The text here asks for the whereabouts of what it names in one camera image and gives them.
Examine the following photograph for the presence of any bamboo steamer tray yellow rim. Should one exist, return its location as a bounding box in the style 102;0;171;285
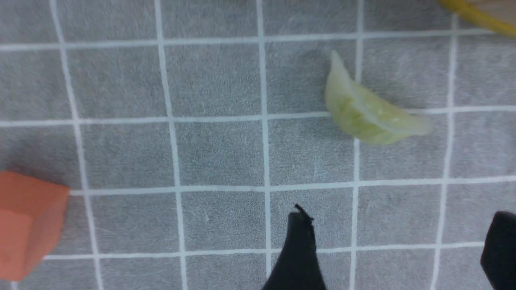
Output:
438;0;516;38

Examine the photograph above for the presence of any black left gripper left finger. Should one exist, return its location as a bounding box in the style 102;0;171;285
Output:
263;204;327;290

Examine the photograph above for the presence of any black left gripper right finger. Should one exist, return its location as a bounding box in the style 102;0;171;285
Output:
480;211;516;290

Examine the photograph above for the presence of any green dumpling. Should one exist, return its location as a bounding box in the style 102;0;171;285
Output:
324;51;433;145

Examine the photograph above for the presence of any grey checked tablecloth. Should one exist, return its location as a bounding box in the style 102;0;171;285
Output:
0;0;515;290

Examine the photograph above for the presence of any orange foam block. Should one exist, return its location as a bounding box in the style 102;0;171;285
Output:
0;171;70;281

